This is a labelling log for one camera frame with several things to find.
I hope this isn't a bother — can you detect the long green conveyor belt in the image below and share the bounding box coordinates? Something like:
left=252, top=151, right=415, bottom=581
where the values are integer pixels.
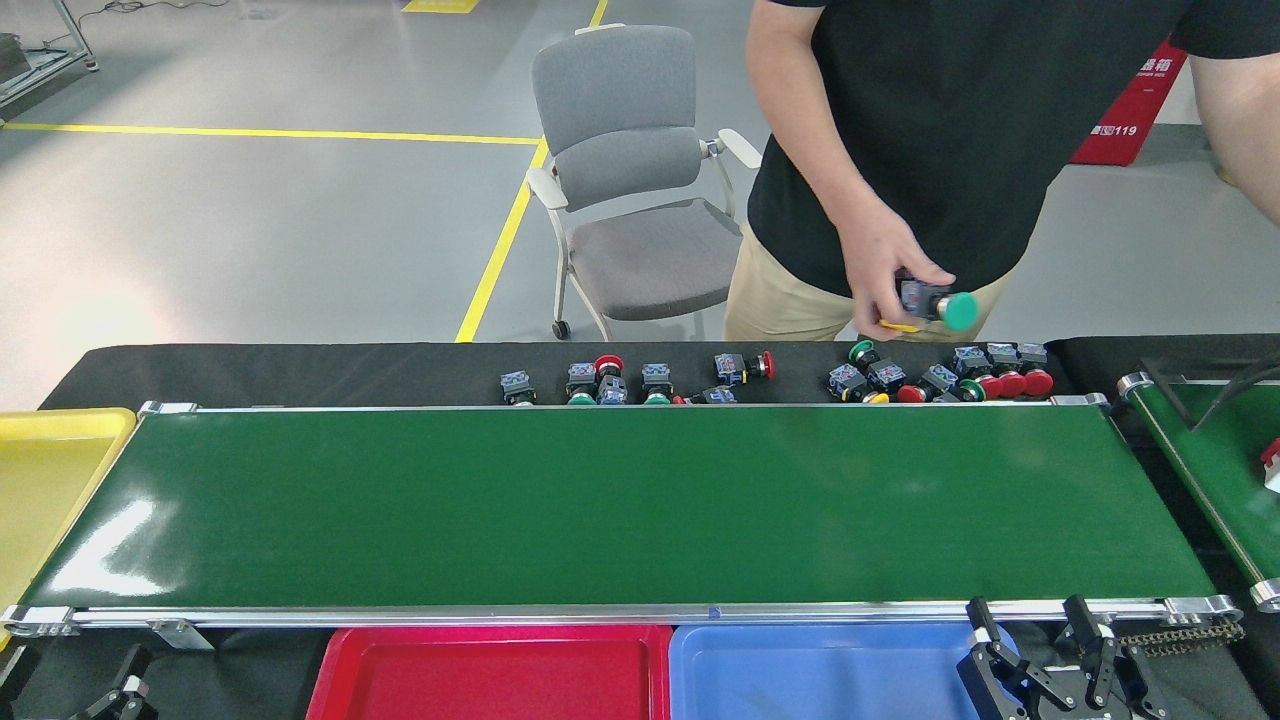
left=0, top=398, right=1246, bottom=641

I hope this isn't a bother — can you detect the blue plastic tray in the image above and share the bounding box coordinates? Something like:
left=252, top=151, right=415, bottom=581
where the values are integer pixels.
left=668, top=622, right=1021, bottom=720

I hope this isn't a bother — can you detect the person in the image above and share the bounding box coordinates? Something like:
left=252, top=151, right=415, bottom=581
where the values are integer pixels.
left=722, top=0, right=1280, bottom=344

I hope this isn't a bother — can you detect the red plastic tray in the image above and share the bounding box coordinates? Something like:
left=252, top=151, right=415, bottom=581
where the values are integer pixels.
left=305, top=625, right=674, bottom=720

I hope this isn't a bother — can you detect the metal rack frame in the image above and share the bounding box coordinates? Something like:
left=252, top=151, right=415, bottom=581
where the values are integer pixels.
left=0, top=0, right=99, bottom=111

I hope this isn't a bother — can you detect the short green conveyor belt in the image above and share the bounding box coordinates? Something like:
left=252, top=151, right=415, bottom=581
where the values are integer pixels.
left=1118, top=358, right=1280, bottom=613

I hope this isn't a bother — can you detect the grey office chair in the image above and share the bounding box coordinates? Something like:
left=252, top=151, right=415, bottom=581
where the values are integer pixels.
left=525, top=25, right=763, bottom=343

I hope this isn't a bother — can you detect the black guide frame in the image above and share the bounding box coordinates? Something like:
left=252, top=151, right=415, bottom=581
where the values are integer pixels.
left=1140, top=357, right=1280, bottom=433

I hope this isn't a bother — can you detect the red fire equipment box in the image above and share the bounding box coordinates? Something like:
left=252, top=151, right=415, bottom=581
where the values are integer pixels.
left=1070, top=38, right=1189, bottom=167

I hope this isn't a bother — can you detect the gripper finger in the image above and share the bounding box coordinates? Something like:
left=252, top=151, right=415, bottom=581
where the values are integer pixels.
left=70, top=645, right=158, bottom=720

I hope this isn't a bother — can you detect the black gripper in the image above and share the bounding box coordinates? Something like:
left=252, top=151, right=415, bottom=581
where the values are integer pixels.
left=957, top=595, right=1169, bottom=720

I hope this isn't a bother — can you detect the person's right hand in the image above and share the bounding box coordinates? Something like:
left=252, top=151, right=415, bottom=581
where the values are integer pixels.
left=845, top=210, right=956, bottom=341

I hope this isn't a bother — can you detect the conveyor drive chain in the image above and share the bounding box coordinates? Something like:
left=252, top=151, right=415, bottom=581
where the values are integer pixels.
left=1118, top=618, right=1246, bottom=659

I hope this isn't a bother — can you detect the yellow plastic tray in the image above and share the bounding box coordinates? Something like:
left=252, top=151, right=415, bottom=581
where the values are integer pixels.
left=0, top=407, right=138, bottom=651

